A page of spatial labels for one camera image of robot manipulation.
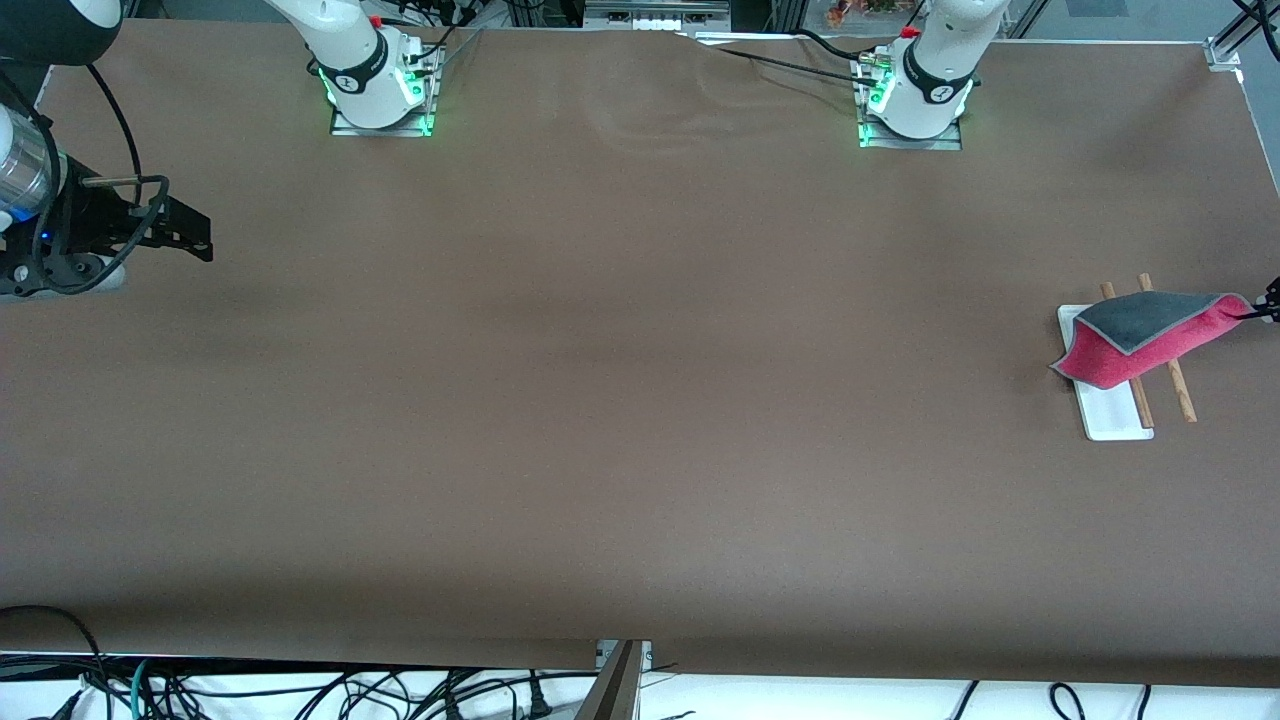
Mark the thick black floor cable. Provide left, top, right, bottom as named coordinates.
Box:
left=0, top=604, right=113, bottom=720

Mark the aluminium bracket at table edge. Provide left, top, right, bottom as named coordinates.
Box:
left=597, top=640, right=654, bottom=673

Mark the long black cable on table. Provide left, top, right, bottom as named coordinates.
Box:
left=690, top=35, right=876, bottom=88

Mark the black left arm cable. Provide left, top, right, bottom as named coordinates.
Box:
left=1228, top=0, right=1280, bottom=53

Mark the short black cable on table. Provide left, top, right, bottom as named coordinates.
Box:
left=795, top=28, right=891, bottom=63

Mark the grey and pink towel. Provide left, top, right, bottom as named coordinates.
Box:
left=1048, top=291, right=1259, bottom=391

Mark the brown table cover sheet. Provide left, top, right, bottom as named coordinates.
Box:
left=0, top=20, right=1280, bottom=691

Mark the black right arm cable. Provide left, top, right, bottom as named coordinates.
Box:
left=0, top=60, right=173, bottom=297

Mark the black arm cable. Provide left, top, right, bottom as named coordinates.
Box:
left=1228, top=0, right=1280, bottom=53
left=0, top=60, right=173, bottom=297

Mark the dark table support post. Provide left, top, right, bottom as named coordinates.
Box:
left=577, top=640, right=644, bottom=720

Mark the white rack with wooden rods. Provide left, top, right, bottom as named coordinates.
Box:
left=1057, top=272, right=1198, bottom=442

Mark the tangled black floor cable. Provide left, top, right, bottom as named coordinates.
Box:
left=150, top=670, right=526, bottom=720

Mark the white device with connectors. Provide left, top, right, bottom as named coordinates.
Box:
left=583, top=0, right=733, bottom=33

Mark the orange background object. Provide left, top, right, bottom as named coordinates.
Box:
left=825, top=0, right=926, bottom=27

